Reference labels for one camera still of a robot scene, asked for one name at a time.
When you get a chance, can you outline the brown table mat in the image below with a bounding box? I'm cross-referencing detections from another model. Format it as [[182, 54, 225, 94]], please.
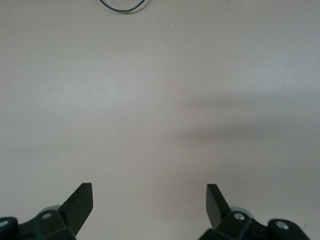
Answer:
[[0, 0, 320, 240]]

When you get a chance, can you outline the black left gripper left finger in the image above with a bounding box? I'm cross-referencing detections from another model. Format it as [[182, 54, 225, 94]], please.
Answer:
[[0, 182, 94, 240]]

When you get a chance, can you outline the black looped cable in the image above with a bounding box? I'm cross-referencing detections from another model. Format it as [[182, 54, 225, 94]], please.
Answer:
[[98, 0, 146, 14]]

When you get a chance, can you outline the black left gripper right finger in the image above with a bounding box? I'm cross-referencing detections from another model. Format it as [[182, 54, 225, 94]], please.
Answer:
[[199, 183, 312, 240]]

